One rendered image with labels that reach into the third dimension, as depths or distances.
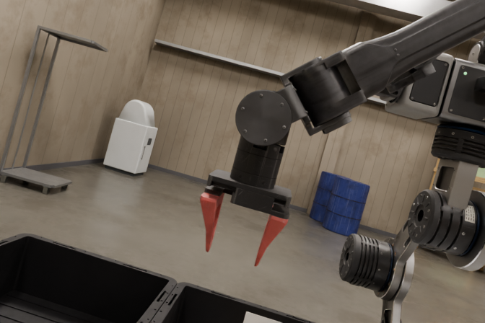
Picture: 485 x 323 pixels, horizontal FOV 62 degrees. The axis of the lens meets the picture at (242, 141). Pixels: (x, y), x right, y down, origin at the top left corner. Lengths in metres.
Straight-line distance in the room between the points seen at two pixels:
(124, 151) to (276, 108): 6.99
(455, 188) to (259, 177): 0.69
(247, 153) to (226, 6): 8.64
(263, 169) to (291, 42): 8.39
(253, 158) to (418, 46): 0.23
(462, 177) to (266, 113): 0.76
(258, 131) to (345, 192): 6.95
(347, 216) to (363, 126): 2.27
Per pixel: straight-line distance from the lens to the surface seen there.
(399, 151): 9.02
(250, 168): 0.48
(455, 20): 0.53
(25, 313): 0.81
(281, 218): 0.48
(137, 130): 7.28
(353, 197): 7.35
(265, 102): 0.41
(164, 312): 0.65
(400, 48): 0.50
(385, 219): 9.08
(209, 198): 0.48
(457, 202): 1.10
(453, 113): 1.08
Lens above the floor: 1.21
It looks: 1 degrees down
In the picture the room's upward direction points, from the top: 16 degrees clockwise
